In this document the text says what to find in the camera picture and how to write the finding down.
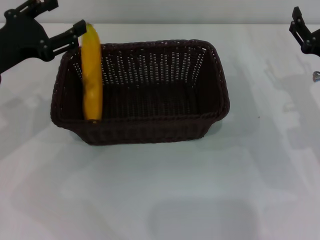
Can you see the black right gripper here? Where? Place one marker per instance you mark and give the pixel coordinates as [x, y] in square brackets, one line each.
[313, 42]

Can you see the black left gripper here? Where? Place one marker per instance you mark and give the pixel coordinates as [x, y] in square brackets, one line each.
[20, 40]

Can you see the yellow banana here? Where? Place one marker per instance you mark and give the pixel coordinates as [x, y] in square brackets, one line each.
[92, 75]

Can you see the dark brown woven basket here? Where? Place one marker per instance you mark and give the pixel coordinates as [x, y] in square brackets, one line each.
[150, 130]

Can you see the small grey metal part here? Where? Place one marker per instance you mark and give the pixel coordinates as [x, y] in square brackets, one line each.
[316, 76]

